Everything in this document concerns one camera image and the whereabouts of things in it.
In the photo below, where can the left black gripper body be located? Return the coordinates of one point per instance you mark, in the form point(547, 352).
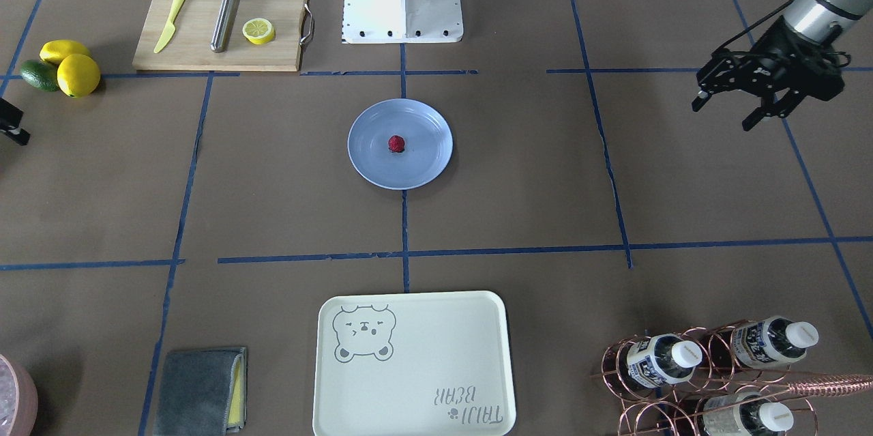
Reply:
point(779, 58)

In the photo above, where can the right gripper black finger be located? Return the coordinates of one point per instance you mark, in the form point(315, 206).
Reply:
point(11, 117)

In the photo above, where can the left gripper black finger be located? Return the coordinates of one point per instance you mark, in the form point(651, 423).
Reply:
point(701, 98)
point(765, 111)

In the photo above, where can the blue round plate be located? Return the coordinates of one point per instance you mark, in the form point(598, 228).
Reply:
point(429, 144)

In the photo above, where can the red strawberry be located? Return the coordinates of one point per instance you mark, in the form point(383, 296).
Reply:
point(396, 144)

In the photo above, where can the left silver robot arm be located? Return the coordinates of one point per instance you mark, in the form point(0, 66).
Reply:
point(810, 18)

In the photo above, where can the yellow lemon back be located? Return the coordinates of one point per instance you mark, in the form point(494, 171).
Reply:
point(54, 52)

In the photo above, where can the yellow lemon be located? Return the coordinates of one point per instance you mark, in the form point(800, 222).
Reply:
point(54, 52)
point(78, 75)

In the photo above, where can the yellow lemon front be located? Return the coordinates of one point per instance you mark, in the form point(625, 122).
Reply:
point(78, 75)

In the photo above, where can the yellow plastic knife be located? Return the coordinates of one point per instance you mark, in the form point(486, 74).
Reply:
point(169, 27)

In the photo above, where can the dark drink bottle one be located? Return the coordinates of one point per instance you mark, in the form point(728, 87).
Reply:
point(775, 341)

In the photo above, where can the steel knife sharpener rod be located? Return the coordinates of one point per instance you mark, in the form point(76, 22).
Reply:
point(221, 33)

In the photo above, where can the dark drink bottle two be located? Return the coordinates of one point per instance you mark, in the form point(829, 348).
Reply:
point(661, 360)

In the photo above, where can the lemon half slice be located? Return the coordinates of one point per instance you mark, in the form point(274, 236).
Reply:
point(259, 31)

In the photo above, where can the dark drink bottle three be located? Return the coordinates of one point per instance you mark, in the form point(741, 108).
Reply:
point(745, 413)

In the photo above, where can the grey folded cloth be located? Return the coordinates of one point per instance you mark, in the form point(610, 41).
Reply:
point(203, 392)

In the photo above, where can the cream bear tray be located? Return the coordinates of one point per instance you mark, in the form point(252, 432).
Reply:
point(414, 364)

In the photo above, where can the copper wire bottle rack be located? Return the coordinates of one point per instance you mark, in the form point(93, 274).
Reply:
point(674, 410)

